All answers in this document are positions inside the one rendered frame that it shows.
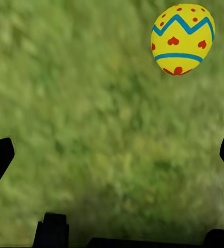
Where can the easter egg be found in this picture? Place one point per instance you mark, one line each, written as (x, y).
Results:
(181, 38)

